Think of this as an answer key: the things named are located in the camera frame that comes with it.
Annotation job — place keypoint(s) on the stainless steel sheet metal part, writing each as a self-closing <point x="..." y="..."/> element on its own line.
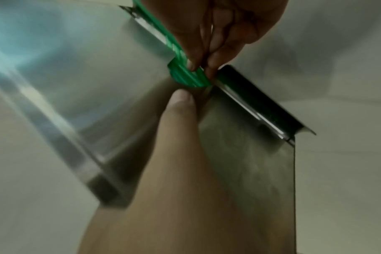
<point x="99" y="86"/>

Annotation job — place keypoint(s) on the green protective film strip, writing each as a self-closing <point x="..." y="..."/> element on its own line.
<point x="189" y="77"/>

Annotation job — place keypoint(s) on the person's left hand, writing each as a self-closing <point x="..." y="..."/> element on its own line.
<point x="240" y="22"/>

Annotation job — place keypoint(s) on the person's right hand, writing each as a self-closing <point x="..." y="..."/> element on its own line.
<point x="178" y="198"/>

